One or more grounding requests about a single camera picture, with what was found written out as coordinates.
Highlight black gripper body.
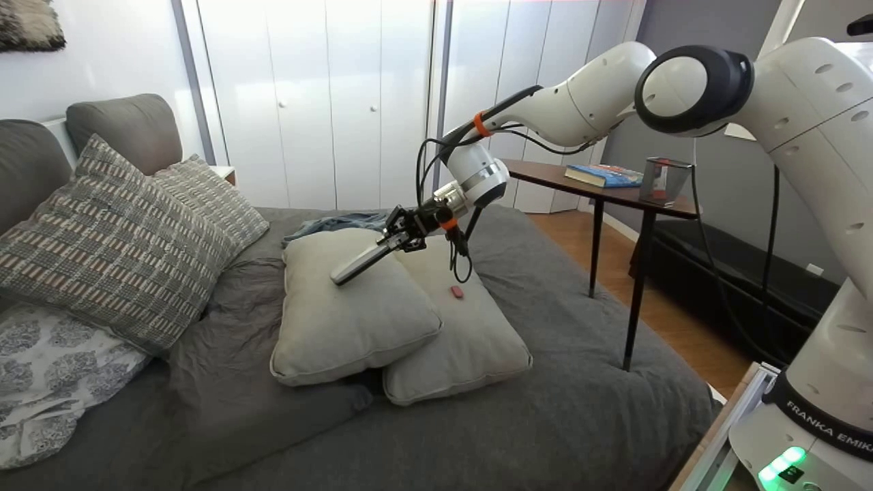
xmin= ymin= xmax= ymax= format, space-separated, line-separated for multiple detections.
xmin=385 ymin=205 xmax=462 ymax=253

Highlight light gray pillow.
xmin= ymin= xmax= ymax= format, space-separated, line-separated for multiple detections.
xmin=379 ymin=233 xmax=538 ymax=409
xmin=268 ymin=226 xmax=444 ymax=390

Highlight small gray plaid pillow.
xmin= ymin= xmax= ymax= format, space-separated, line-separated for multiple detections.
xmin=151 ymin=154 xmax=274 ymax=268

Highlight large gray plaid pillow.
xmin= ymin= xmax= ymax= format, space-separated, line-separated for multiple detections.
xmin=0 ymin=134 xmax=233 ymax=360

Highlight blue patterned blanket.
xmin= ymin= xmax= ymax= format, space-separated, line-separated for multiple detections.
xmin=279 ymin=207 xmax=396 ymax=252

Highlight white wardrobe doors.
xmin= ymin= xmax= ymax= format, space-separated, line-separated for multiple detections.
xmin=169 ymin=0 xmax=649 ymax=218

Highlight colourful blue book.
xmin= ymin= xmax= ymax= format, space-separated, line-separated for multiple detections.
xmin=563 ymin=162 xmax=646 ymax=190

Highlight wooden side table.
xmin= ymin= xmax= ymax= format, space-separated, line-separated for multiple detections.
xmin=501 ymin=159 xmax=701 ymax=375

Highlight grey sofa bed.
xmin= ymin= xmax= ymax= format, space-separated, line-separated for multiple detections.
xmin=0 ymin=205 xmax=722 ymax=491

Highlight metal mesh pen holder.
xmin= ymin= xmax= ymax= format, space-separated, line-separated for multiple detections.
xmin=639 ymin=154 xmax=699 ymax=205

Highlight gray headboard cushion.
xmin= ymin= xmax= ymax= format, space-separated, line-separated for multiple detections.
xmin=0 ymin=117 xmax=77 ymax=234
xmin=64 ymin=89 xmax=185 ymax=177

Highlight black low cabinet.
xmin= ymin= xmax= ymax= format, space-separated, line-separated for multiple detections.
xmin=630 ymin=216 xmax=841 ymax=368

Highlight white robot mounting platform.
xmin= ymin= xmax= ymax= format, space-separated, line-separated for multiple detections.
xmin=666 ymin=360 xmax=787 ymax=491

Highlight white patterned blanket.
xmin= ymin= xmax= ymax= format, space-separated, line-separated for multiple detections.
xmin=0 ymin=298 xmax=156 ymax=473

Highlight woven wall hanging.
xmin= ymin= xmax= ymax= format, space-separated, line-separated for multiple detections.
xmin=0 ymin=0 xmax=68 ymax=55

